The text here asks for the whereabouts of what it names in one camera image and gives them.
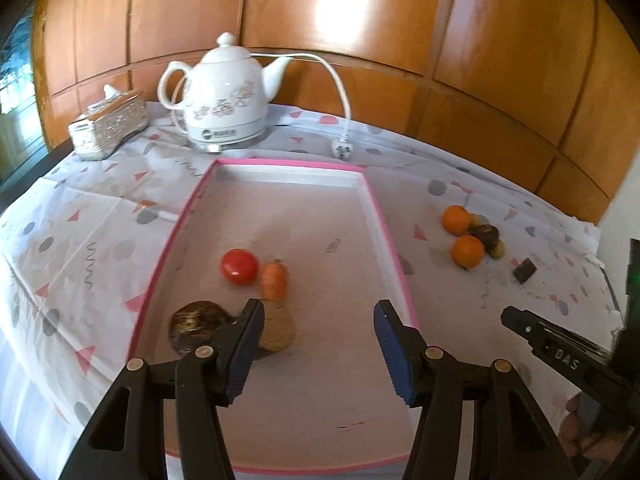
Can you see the white floral ceramic kettle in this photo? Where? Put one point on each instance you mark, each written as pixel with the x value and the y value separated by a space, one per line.
pixel 225 90

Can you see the red tomato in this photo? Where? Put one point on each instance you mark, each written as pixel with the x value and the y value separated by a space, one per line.
pixel 240 266

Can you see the ornate cream tissue box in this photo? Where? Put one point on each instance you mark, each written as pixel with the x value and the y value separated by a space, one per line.
pixel 107 125

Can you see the small green kiwi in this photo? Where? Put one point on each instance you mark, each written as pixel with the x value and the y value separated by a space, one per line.
pixel 498 250

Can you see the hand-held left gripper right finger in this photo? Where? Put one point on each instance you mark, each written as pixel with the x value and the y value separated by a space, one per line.
pixel 395 355

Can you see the orange mandarin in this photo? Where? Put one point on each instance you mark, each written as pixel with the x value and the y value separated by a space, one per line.
pixel 467 251
pixel 456 219

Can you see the small yellow fruit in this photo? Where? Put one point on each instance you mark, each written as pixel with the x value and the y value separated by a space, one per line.
pixel 477 218

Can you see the orange carrot piece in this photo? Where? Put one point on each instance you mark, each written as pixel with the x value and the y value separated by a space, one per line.
pixel 274 280

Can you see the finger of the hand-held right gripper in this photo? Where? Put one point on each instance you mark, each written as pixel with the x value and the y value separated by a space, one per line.
pixel 550 347

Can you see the dark brown lumpy root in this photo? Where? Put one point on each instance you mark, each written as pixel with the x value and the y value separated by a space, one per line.
pixel 484 234
pixel 192 325

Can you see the white patterned tablecloth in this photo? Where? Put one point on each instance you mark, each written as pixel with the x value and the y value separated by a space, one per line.
pixel 100 220

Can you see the yellow cut potato half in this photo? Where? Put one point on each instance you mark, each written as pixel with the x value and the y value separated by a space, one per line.
pixel 280 332

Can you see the wooden framed glass door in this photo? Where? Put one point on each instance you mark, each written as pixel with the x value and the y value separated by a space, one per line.
pixel 15 90

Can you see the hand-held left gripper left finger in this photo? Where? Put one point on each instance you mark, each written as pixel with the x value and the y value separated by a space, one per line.
pixel 240 360

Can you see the pink-rimmed white tray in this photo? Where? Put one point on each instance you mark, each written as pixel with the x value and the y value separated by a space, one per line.
pixel 310 240

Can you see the person's right hand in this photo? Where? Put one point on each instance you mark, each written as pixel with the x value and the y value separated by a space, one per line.
pixel 575 427

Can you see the cut purple sweet potato piece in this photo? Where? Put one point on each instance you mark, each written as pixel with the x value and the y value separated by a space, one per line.
pixel 524 270

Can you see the silver kettle base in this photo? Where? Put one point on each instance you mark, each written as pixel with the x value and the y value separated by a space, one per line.
pixel 220 146

